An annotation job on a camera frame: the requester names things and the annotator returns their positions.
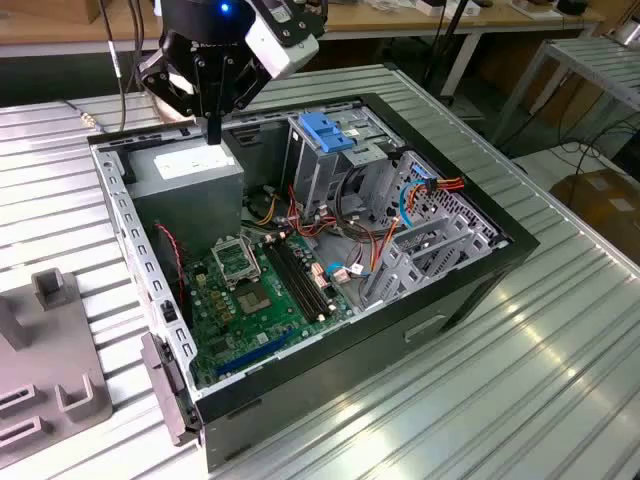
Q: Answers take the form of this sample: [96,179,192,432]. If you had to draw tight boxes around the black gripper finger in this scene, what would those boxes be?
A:
[134,32,215,146]
[213,52,274,146]

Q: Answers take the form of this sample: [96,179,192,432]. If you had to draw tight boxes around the blue data wire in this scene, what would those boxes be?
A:
[323,263,375,279]
[398,167,432,231]

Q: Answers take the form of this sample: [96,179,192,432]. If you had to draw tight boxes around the red yellow disk power wire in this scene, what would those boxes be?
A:
[370,173,466,274]

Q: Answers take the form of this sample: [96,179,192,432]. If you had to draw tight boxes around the grey disk bay cage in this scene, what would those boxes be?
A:
[359,149,509,311]

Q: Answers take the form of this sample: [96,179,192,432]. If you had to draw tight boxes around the blue drive bay latch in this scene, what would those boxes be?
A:
[298,112,356,155]

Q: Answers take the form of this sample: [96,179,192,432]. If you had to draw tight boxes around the grey optical drive cage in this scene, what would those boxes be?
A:
[282,104,401,221]

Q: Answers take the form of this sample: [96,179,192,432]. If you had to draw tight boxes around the wooden desk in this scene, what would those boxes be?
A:
[0,0,606,59]

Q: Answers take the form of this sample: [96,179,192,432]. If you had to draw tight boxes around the grey power supply unit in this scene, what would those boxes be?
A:
[122,134,246,251]

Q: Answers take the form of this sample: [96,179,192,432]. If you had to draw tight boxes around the metal socket cover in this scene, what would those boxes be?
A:
[210,238,262,289]

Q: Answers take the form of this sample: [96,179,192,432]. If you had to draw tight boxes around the black case fan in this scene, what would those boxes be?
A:
[149,219,194,329]

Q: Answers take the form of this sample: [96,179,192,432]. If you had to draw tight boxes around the black tripod stand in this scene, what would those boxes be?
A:
[422,0,474,101]

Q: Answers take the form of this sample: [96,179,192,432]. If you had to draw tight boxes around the black RAM slot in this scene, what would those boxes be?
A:
[263,242,321,324]
[274,238,332,317]

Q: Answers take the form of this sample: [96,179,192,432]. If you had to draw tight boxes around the CPU socket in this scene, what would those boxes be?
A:
[233,282,275,317]

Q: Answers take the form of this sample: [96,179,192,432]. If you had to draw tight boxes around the green motherboard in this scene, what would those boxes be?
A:
[182,232,356,389]

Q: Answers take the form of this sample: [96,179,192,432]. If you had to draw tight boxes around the blue expansion slot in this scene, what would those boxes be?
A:
[214,327,296,379]

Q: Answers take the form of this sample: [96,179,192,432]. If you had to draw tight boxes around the grey parts rack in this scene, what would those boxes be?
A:
[0,267,114,459]

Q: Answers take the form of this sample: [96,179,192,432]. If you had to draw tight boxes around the black PC case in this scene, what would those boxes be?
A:
[85,92,541,474]

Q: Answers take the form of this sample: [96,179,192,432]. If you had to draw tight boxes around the grey case side latch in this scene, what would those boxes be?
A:
[140,332,201,447]

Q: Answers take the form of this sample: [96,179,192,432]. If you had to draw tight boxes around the metal slat side table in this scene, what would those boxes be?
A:
[489,37,640,146]

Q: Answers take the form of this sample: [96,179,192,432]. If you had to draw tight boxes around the large brown cardboard box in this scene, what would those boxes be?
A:
[549,168,640,241]

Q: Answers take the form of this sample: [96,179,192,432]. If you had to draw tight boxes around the black cable with metal connector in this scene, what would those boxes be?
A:
[64,0,146,135]

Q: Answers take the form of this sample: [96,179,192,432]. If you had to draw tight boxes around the black cable bundle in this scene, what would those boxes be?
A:
[333,167,382,242]

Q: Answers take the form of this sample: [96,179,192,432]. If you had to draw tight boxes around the multicolour power wire bundle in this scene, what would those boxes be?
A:
[242,184,351,241]

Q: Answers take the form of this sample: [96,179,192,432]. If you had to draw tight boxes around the red black twisted wire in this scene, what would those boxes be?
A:
[154,223,189,304]

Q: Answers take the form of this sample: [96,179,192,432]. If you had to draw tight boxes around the black floor cables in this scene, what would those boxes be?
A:
[559,117,640,174]

